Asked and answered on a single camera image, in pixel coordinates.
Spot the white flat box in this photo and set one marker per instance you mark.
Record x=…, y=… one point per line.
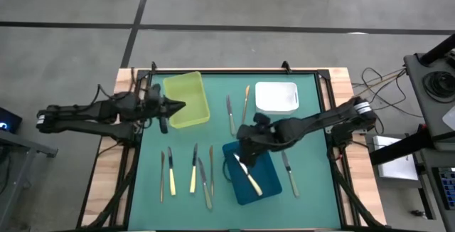
x=394, y=168

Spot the gray metal desk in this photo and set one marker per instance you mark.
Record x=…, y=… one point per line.
x=21, y=143

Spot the yellow-green plastic bin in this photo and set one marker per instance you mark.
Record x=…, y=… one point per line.
x=190, y=89

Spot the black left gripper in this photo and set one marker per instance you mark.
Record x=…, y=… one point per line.
x=156, y=105

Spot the dark keyboard blue keys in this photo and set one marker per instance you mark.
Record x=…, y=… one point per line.
x=448, y=185

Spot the dark screen blue light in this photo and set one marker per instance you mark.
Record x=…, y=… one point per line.
x=10, y=118

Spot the gray equipment cart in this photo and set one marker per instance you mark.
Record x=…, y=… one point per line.
x=419, y=89

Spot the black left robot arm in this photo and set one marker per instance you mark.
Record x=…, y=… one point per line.
x=89, y=111

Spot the white paper sheet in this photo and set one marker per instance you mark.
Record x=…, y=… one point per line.
x=450, y=118

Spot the white plastic bin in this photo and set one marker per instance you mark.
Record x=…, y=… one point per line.
x=275, y=96

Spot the black cart pole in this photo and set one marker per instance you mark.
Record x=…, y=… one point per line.
x=437, y=51

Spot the black table clamp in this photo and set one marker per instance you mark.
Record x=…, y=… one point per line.
x=286, y=67
x=154, y=66

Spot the black diagonal support bar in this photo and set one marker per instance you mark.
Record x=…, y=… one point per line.
x=398, y=150

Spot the silver metal bracket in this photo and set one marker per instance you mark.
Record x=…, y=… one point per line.
x=329, y=129

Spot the green table mat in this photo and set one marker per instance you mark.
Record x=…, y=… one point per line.
x=217, y=132

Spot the wooden chopstick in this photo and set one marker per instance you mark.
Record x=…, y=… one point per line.
x=162, y=178
x=245, y=105

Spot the blue plastic bin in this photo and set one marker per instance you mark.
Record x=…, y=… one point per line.
x=267, y=175

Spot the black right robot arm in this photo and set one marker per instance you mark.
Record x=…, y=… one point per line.
x=320, y=118

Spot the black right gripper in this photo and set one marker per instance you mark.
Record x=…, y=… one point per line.
x=257, y=137

